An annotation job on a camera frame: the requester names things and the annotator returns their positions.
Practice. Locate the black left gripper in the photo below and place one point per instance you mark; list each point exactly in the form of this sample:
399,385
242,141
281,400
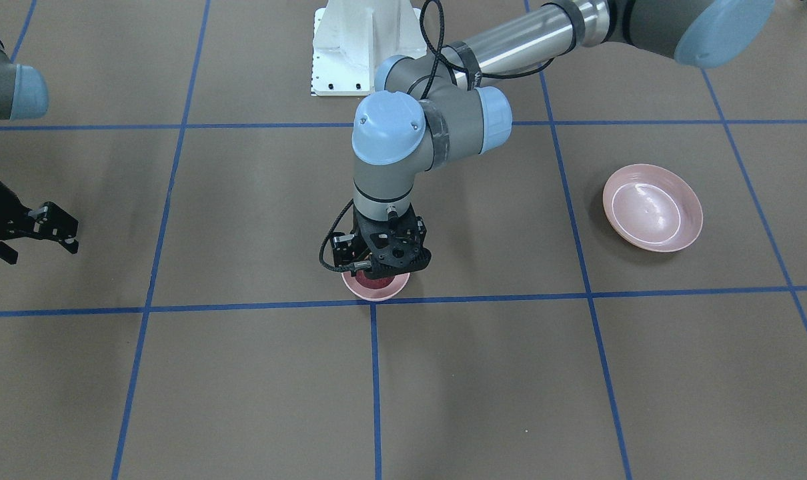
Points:
344,248

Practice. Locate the red apple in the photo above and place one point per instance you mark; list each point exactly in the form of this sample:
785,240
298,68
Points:
374,284

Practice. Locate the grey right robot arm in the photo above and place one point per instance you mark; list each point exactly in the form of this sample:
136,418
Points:
24,95

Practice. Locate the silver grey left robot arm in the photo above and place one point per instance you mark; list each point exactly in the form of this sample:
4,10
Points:
445,106

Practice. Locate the pink bowl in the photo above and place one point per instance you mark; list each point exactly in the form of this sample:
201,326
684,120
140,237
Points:
398,284

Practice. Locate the pink plate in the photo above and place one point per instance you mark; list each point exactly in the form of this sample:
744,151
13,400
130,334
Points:
652,208

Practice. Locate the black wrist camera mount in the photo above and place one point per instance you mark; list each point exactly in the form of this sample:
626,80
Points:
396,246

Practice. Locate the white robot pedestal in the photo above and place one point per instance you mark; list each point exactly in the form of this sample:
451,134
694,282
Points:
352,38

